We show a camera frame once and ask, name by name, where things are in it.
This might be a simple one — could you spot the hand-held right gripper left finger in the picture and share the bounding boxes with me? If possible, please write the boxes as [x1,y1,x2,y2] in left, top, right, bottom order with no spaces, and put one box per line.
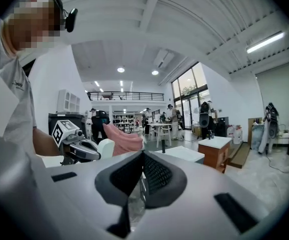
[0,136,144,240]

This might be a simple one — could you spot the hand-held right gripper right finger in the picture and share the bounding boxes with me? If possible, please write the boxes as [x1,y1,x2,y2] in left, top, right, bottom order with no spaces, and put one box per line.
[131,150,270,240]

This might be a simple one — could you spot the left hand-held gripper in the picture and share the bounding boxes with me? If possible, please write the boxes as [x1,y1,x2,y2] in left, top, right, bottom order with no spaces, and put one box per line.
[51,119,102,166]

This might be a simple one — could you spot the person's left forearm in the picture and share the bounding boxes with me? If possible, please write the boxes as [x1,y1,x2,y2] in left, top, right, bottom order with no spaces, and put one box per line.
[32,127,62,157]

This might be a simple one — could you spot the dark grey cabinet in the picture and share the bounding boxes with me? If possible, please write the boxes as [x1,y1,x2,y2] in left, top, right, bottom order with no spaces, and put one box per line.
[48,112,87,137]

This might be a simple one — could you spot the pink towel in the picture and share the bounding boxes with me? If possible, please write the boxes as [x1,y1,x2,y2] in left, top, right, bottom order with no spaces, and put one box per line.
[102,122,145,157]

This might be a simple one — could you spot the wooden cabinet with white top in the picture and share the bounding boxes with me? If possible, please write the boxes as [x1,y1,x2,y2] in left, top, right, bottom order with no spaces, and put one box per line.
[198,136,233,174]

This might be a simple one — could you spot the flat white sink basin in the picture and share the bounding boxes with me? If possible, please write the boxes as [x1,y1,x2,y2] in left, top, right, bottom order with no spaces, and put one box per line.
[156,145,206,165]

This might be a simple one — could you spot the white display shelf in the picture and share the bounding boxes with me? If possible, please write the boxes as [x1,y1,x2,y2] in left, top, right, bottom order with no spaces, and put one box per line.
[111,111,145,135]

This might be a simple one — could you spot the black mezzanine railing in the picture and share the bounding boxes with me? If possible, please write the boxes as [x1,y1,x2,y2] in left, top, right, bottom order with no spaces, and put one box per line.
[86,91,165,102]

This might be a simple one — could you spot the clear water jug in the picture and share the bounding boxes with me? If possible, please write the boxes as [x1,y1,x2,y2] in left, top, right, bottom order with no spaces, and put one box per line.
[233,124,244,145]
[225,124,235,138]

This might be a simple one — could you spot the white table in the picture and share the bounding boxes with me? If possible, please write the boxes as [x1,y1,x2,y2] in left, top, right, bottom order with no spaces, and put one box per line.
[146,122,173,148]

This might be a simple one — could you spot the leaning painted board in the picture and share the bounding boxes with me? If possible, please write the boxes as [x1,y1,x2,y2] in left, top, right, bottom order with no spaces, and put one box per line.
[248,117,266,150]

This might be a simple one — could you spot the person's grey t-shirt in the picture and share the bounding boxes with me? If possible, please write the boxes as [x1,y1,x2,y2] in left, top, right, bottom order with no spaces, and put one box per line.
[0,18,38,150]

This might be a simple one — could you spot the large glass window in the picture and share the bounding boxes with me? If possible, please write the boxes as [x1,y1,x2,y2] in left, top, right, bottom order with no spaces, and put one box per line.
[171,61,212,130]

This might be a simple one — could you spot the ceiling air vent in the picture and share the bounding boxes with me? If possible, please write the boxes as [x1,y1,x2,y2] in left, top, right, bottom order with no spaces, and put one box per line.
[154,48,175,69]

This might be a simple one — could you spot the person's head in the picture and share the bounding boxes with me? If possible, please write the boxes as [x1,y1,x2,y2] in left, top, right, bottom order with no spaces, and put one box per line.
[3,0,64,52]

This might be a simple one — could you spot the fluorescent tube light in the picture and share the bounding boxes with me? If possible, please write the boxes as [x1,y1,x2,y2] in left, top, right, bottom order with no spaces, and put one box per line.
[245,31,285,55]

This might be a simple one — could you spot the white wall cabinet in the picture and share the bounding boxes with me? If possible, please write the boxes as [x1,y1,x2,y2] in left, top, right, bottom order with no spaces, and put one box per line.
[57,88,82,114]

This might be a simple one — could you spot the black head-worn camera rig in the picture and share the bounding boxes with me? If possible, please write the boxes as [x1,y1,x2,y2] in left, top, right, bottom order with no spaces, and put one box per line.
[35,0,79,33]

